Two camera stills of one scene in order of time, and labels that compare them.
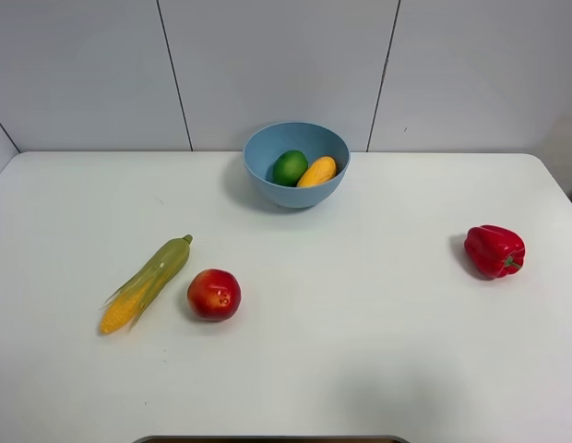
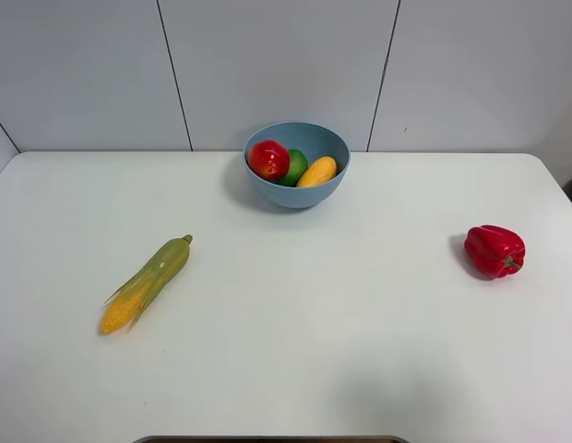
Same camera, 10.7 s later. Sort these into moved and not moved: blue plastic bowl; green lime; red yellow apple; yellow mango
Moved: red yellow apple
Not moved: yellow mango; green lime; blue plastic bowl
